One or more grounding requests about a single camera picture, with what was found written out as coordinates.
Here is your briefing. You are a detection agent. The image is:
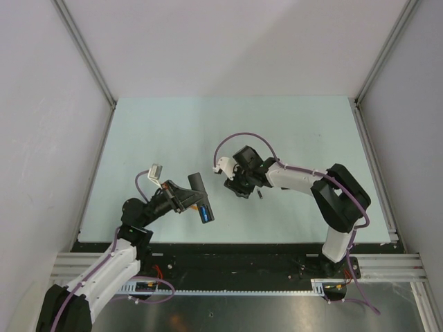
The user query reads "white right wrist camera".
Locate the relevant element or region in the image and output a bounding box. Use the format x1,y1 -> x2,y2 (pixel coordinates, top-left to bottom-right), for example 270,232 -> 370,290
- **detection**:
213,157 -> 237,181

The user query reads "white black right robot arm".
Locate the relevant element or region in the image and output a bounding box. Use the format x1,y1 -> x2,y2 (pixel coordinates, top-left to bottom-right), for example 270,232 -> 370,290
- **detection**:
213,145 -> 371,277

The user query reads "black remote control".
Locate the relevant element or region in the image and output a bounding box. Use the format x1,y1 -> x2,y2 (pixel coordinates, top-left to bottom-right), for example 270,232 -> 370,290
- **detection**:
188,172 -> 215,224

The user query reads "right aluminium frame post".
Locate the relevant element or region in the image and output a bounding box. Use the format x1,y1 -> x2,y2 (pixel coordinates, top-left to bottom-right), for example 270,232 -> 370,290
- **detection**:
352,0 -> 422,104

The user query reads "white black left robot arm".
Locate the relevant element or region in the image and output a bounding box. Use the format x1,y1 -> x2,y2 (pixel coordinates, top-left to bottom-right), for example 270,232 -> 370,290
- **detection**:
36,173 -> 214,331

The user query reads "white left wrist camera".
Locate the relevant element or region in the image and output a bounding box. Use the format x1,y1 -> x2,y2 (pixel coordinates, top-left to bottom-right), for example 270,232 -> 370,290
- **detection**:
147,163 -> 163,187

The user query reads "grey slotted cable duct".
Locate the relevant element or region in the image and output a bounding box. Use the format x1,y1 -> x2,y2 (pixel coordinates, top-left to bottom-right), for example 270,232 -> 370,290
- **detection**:
117,279 -> 347,297

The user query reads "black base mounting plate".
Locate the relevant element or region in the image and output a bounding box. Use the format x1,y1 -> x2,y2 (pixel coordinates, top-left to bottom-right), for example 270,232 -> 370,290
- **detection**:
69,241 -> 406,291

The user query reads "aluminium frame post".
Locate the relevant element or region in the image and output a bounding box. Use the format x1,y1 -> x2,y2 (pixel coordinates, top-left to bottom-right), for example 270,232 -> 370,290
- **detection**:
352,0 -> 422,104
51,0 -> 117,110

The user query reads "blue battery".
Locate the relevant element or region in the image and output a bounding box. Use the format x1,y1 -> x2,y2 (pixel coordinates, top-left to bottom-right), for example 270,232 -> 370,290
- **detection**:
200,206 -> 213,223

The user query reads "left aluminium frame post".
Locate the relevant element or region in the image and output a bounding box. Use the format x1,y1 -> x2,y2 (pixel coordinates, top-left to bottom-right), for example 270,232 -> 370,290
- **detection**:
51,0 -> 117,110

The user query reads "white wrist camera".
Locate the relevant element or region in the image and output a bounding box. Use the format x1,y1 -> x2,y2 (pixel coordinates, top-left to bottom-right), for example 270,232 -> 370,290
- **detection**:
213,157 -> 237,181
147,163 -> 163,187

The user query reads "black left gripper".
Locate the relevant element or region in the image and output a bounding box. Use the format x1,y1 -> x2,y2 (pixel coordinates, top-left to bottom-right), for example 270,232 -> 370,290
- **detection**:
141,180 -> 206,228

